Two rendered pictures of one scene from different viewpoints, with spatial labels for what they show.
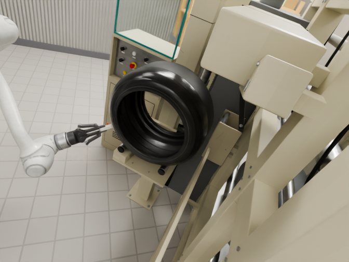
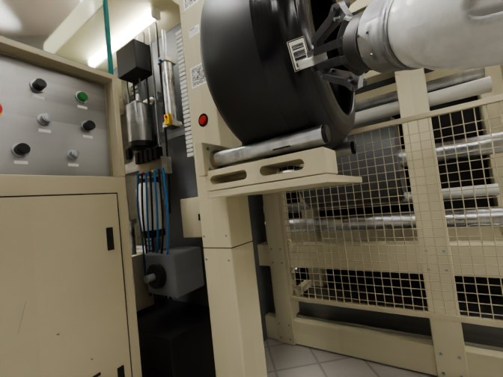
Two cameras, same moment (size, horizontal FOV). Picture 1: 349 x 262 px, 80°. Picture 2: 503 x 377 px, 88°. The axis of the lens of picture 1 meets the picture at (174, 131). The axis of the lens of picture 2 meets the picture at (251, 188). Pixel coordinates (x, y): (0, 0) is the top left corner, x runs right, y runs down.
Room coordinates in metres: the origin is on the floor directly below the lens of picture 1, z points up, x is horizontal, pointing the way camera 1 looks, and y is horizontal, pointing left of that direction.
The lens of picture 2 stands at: (0.81, 0.89, 0.76)
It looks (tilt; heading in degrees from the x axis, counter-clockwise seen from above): 3 degrees up; 293
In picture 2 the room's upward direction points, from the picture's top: 6 degrees counter-clockwise
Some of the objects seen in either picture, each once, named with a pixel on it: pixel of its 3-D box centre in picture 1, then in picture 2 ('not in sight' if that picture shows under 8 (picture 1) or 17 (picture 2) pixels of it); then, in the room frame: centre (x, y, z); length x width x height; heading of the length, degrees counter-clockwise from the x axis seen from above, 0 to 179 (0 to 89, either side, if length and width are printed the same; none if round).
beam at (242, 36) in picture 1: (261, 40); not in sight; (0.84, -0.18, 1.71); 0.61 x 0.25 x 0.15; 169
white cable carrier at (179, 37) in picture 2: not in sight; (189, 93); (1.36, 0.08, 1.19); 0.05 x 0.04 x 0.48; 79
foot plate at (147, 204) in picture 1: (144, 192); not in sight; (1.27, 0.06, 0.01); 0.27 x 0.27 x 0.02; 79
